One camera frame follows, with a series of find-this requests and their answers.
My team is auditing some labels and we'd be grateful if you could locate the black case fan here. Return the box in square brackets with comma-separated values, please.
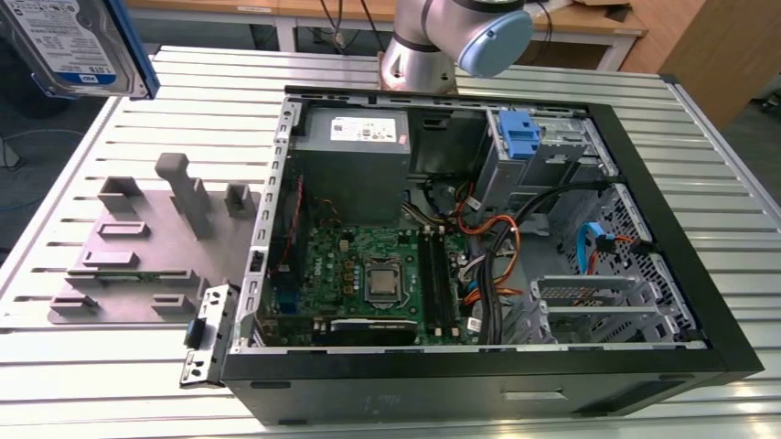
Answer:
[267, 150, 310, 275]

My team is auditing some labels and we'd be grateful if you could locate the metal socket cover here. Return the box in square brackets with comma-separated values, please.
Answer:
[363, 258, 405, 308]

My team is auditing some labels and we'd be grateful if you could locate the grey power supply unit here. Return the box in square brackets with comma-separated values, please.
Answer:
[291, 107, 414, 228]

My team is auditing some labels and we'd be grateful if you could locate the black RAM slot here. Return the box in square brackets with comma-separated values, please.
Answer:
[417, 224, 446, 337]
[433, 224, 462, 337]

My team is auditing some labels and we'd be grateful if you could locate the thin coloured fan wire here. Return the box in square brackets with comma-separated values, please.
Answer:
[314, 197, 342, 226]

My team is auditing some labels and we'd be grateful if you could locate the black CPU socket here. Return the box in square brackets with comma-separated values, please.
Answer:
[362, 257, 409, 311]

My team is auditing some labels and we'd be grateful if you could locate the grey plastic parts rack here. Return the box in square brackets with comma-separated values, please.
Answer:
[45, 153, 270, 327]

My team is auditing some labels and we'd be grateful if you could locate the wooden desk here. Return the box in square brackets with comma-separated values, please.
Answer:
[120, 0, 649, 72]

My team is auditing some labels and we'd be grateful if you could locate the orange red wire bundle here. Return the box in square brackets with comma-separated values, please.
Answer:
[455, 213, 527, 308]

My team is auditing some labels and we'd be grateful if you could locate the grey metal disk bay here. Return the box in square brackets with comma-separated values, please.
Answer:
[529, 273, 701, 347]

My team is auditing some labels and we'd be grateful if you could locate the black graphics card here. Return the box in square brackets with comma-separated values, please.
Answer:
[310, 316, 423, 348]

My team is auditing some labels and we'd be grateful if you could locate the grey metal drive cage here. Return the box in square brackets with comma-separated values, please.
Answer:
[478, 108, 609, 220]

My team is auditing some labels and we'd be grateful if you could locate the silver CPU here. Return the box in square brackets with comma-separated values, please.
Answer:
[369, 269, 399, 294]

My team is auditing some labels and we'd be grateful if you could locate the yellow black wire bundle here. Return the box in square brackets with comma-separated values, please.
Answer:
[401, 177, 477, 230]

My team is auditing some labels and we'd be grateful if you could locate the black open PC case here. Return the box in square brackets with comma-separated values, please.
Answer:
[216, 84, 768, 426]

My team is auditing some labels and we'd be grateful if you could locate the grey thin wire bundle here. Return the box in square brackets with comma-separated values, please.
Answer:
[458, 253, 490, 287]

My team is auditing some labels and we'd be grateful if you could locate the blue data wire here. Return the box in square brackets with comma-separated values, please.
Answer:
[575, 220, 605, 278]

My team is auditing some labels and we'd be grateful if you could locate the green Dell motherboard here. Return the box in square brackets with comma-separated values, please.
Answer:
[259, 223, 483, 348]

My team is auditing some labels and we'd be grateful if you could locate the wooden cabinet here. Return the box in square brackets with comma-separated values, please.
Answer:
[621, 0, 781, 132]

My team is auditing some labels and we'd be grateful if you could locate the hard disk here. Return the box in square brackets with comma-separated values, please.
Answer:
[0, 0, 163, 101]

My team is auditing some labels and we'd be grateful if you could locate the orange power wire black plug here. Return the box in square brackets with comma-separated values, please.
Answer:
[601, 233, 664, 257]

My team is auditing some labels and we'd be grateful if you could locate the red black twisted wire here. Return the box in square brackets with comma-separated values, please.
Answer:
[288, 175, 306, 271]

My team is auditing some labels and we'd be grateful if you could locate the thick black cable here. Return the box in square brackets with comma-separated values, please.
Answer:
[481, 180, 612, 345]
[475, 182, 612, 345]

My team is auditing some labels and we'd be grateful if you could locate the grey card retention latch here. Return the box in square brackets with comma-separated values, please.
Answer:
[178, 282, 240, 390]

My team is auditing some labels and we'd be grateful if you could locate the blue disk carrier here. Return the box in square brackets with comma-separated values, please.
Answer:
[497, 111, 545, 161]

